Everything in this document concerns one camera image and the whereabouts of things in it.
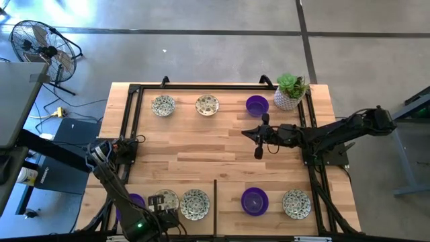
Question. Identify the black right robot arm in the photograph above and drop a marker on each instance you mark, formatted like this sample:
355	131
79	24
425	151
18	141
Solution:
336	132

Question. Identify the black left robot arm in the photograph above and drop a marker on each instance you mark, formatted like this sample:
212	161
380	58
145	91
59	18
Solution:
113	188

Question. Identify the yellow power plug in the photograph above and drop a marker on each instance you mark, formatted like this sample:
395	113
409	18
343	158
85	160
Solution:
59	112

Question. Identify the black computer case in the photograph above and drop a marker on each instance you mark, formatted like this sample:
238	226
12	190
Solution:
77	129

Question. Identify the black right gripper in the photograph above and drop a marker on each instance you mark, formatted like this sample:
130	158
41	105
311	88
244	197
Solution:
270	134

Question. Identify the purple plastic bowl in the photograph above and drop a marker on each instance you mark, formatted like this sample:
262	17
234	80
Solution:
254	201
137	200
257	106

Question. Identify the black metal table frame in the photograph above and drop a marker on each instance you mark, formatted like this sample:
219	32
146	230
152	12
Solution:
201	86

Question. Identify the teal flower-print ceramic bowl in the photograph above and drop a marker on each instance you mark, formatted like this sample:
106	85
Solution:
296	204
195	204
163	105

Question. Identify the black frame clamp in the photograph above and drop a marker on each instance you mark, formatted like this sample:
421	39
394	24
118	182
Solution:
164	81
266	80

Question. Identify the black shelf divider bracket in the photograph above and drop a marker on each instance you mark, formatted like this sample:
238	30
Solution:
215	208

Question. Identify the grey standing desk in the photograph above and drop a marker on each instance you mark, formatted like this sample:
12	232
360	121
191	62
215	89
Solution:
20	101

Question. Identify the blue-grey metal stand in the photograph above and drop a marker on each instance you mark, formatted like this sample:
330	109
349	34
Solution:
404	161

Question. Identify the succulent in white patterned pot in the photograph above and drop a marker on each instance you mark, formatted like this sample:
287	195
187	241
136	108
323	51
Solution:
289	94

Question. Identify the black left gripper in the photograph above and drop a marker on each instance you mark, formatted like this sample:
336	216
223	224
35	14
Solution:
164	220

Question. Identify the black floor fan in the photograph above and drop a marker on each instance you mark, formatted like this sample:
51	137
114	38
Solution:
47	52

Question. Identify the white bottle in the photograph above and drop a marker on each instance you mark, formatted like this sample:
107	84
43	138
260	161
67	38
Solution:
27	175

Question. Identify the black rig beam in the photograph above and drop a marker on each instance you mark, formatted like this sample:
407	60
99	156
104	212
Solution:
235	239

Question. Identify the yellow pear-print ceramic bowl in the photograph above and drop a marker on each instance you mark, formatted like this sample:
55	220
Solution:
207	105
172	200

